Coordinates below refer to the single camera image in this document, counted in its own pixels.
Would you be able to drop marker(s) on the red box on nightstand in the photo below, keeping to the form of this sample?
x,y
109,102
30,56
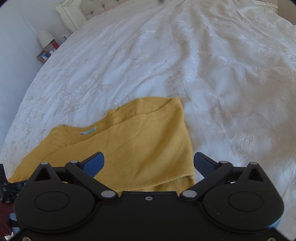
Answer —
x,y
53,46

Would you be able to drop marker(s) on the white embroidered bedspread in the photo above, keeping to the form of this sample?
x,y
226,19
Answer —
x,y
231,63

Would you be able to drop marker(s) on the yellow knitted sweater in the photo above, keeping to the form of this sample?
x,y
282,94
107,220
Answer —
x,y
146,147

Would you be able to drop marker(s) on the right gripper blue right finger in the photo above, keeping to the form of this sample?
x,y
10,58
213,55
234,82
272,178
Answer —
x,y
214,174

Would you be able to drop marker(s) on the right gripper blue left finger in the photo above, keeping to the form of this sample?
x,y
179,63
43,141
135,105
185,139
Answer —
x,y
83,173

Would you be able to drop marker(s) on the cream tufted headboard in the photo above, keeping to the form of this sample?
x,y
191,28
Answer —
x,y
74,13

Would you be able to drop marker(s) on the white bedside lamp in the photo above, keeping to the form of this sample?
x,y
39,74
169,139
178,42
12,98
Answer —
x,y
45,38

